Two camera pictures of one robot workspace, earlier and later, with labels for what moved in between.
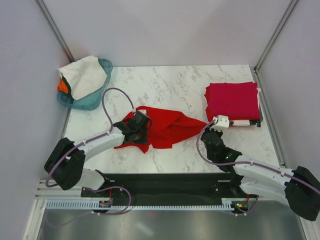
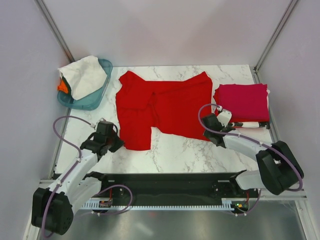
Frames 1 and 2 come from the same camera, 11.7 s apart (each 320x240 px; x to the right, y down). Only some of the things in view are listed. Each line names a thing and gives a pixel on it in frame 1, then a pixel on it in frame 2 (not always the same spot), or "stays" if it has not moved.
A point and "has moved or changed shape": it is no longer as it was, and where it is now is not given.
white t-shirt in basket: x=84 y=76 stays
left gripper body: x=141 y=138 -> x=114 y=143
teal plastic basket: x=91 y=100 stays
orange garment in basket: x=62 y=87 stays
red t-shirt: x=167 y=128 has moved or changed shape
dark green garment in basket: x=68 y=86 stays
